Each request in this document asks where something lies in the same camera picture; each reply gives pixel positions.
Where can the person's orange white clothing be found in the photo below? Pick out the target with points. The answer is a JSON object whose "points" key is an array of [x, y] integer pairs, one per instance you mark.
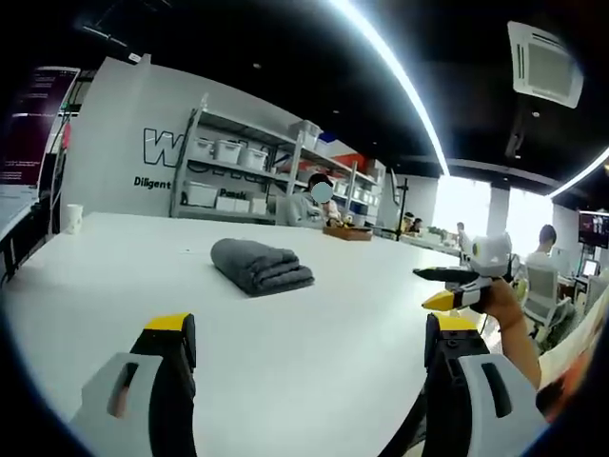
{"points": [[578, 352]]}

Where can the yellow toy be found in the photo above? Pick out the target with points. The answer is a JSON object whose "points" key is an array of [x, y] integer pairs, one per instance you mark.
{"points": [[348, 220]]}

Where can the person's right hand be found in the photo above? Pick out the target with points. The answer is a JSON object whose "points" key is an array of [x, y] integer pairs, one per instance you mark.
{"points": [[503, 302]]}

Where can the dark purple banner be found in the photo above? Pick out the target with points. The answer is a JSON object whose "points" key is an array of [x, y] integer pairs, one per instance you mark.
{"points": [[33, 124]]}

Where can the black tripod stand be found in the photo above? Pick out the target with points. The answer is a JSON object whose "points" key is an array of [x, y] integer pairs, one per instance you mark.
{"points": [[402, 209]]}

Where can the short ceiling light strip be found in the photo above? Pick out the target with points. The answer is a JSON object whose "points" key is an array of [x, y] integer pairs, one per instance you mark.
{"points": [[583, 173]]}

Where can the white paper cup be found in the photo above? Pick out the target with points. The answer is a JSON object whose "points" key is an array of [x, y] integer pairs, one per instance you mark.
{"points": [[75, 219]]}

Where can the wooden tray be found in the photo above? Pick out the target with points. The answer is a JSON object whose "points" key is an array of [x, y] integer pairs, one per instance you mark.
{"points": [[347, 233]]}

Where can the white mesh office chair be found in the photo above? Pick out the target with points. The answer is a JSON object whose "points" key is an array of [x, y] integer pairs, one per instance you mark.
{"points": [[544, 295]]}

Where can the wall monitor screen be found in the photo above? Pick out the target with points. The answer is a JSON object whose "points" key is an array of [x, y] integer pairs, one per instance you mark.
{"points": [[595, 229]]}

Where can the row of white storage boxes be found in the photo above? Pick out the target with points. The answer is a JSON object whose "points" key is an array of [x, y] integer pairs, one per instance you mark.
{"points": [[238, 153]]}

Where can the long ceiling light strip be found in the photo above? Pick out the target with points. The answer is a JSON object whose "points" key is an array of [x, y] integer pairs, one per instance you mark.
{"points": [[404, 81]]}

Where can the grey towel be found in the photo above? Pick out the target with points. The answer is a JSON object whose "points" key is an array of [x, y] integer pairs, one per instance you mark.
{"points": [[259, 266]]}

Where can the grey metal shelf rack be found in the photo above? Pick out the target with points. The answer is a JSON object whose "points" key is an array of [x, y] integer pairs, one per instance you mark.
{"points": [[285, 157]]}

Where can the ceiling air conditioner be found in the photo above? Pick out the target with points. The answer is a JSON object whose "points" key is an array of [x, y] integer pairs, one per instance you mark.
{"points": [[544, 62]]}

